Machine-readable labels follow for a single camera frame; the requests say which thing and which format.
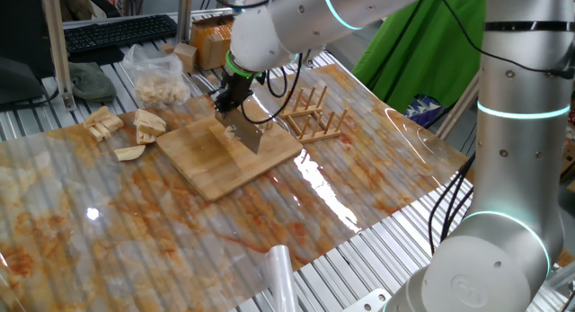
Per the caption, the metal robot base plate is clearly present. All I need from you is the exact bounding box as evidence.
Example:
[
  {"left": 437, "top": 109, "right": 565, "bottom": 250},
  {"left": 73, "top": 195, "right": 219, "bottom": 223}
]
[{"left": 341, "top": 288, "right": 393, "bottom": 312}]

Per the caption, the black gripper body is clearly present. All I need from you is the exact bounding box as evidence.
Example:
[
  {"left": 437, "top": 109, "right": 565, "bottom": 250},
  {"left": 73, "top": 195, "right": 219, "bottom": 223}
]
[{"left": 218, "top": 71, "right": 256, "bottom": 108}]

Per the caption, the metal bowl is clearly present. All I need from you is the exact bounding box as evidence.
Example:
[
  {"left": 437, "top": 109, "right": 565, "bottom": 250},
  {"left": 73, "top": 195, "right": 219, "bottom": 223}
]
[{"left": 269, "top": 112, "right": 292, "bottom": 134}]

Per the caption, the wooden peg rack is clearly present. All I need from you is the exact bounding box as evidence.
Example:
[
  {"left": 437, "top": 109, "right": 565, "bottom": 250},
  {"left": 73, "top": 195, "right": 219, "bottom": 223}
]
[{"left": 277, "top": 85, "right": 349, "bottom": 145}]

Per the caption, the black camera cable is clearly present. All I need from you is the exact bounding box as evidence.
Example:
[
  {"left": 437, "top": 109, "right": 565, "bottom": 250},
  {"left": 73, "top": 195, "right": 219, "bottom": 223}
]
[{"left": 204, "top": 0, "right": 311, "bottom": 126}]

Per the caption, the marble pattern plastic sheet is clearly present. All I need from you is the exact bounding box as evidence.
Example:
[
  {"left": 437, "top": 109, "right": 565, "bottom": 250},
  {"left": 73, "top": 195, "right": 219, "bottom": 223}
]
[{"left": 0, "top": 62, "right": 469, "bottom": 312}]

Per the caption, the black power cable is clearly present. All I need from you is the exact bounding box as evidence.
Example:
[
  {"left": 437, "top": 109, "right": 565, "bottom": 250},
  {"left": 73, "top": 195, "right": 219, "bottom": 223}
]
[{"left": 428, "top": 152, "right": 476, "bottom": 254}]

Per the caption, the blue white patterned item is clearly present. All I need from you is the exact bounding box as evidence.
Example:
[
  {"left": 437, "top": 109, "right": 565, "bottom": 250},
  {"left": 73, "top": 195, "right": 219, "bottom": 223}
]
[{"left": 402, "top": 94, "right": 445, "bottom": 128}]

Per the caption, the steel cleaver knife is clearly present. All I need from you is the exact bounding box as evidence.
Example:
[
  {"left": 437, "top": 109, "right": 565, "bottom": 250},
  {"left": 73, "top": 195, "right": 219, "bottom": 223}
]
[{"left": 197, "top": 73, "right": 264, "bottom": 155}]

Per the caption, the taped cardboard box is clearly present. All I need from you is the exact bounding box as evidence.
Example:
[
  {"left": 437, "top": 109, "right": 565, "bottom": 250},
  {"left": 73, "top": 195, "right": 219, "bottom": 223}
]
[{"left": 189, "top": 13, "right": 234, "bottom": 72}]

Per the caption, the grey green cloth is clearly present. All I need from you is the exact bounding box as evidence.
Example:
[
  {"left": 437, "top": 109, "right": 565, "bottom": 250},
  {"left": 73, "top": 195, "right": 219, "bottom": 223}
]
[{"left": 66, "top": 60, "right": 119, "bottom": 103}]

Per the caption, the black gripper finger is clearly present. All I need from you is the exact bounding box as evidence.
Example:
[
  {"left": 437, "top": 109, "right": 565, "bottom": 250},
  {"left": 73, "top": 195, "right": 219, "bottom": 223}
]
[
  {"left": 229, "top": 94, "right": 254, "bottom": 115},
  {"left": 211, "top": 89, "right": 229, "bottom": 116}
]

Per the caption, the bamboo cutting board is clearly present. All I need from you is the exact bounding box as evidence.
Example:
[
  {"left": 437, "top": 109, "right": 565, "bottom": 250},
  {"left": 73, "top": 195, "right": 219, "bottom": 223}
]
[{"left": 155, "top": 103, "right": 305, "bottom": 203}]

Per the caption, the flat lotus root slice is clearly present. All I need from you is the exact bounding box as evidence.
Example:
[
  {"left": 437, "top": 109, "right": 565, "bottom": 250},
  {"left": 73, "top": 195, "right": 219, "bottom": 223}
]
[{"left": 113, "top": 144, "right": 147, "bottom": 163}]

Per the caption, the plastic bag of lotus pieces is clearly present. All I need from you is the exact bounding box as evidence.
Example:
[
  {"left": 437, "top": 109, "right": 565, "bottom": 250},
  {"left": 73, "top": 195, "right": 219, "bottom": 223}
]
[{"left": 121, "top": 43, "right": 192, "bottom": 109}]

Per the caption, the wooden block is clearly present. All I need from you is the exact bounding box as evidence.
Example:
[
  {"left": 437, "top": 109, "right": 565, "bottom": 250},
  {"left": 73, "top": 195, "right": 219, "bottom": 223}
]
[{"left": 172, "top": 41, "right": 199, "bottom": 75}]

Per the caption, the aluminium frame post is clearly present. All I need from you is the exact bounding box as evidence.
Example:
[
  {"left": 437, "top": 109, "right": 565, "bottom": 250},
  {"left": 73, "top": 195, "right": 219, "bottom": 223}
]
[
  {"left": 175, "top": 0, "right": 195, "bottom": 46},
  {"left": 434, "top": 73, "right": 481, "bottom": 140},
  {"left": 39, "top": 0, "right": 78, "bottom": 112},
  {"left": 305, "top": 49, "right": 325, "bottom": 69}
]

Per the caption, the clear plastic wrap roll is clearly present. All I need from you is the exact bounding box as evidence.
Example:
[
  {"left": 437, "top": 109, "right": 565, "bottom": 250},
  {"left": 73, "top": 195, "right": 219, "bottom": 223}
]
[{"left": 261, "top": 244, "right": 301, "bottom": 312}]

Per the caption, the black keyboard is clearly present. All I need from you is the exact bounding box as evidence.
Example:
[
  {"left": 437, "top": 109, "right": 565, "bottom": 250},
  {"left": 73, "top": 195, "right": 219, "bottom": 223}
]
[{"left": 63, "top": 13, "right": 178, "bottom": 55}]

